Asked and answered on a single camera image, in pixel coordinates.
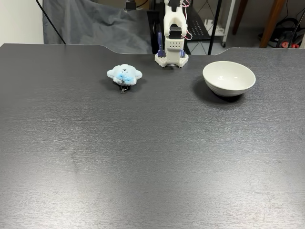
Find skyblue plush doll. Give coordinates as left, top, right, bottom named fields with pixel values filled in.
left=106, top=63, right=143, bottom=94

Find white bowl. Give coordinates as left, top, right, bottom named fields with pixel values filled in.
left=202, top=61, right=256, bottom=97

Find black perforated panel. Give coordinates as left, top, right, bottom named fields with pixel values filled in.
left=146, top=9, right=213, bottom=55

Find grey cloth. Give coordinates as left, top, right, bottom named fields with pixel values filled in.
left=42, top=0, right=153, bottom=54

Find black pole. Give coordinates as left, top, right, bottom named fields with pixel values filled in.
left=207, top=0, right=222, bottom=55

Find thin wooden leg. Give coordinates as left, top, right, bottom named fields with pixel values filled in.
left=232, top=0, right=246, bottom=35

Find black tripod leg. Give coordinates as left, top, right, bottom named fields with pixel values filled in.
left=35, top=0, right=67, bottom=45

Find thick wooden leg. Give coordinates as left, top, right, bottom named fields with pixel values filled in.
left=259, top=0, right=286, bottom=48

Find black red vacuum cleaner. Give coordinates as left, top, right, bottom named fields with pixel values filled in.
left=268, top=17, right=305, bottom=48

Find red white servo cable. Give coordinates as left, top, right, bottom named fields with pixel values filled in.
left=180, top=0, right=193, bottom=41

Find white cart frame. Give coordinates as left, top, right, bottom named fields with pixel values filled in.
left=204, top=0, right=236, bottom=48

